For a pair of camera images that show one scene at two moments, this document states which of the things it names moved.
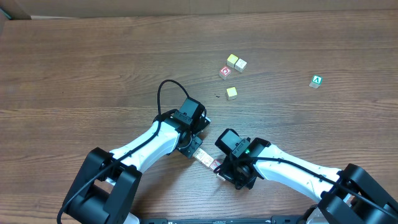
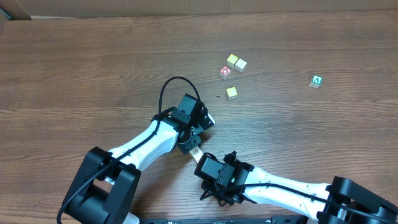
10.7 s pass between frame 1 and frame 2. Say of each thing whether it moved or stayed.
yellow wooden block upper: stayed
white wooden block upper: stayed
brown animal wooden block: stayed
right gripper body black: moved
